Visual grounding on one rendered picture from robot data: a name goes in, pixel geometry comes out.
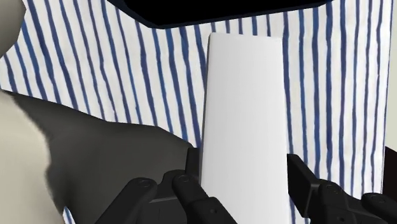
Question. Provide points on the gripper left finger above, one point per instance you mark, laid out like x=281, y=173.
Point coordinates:
x=192, y=195

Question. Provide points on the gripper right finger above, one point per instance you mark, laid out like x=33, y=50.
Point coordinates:
x=328, y=201

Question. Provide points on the white rectangular box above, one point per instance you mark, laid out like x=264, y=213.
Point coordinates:
x=245, y=124

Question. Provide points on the beige pillow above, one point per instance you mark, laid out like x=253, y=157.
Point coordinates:
x=9, y=21
x=93, y=161

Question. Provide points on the blue white striped bed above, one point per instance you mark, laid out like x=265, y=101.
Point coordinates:
x=93, y=62

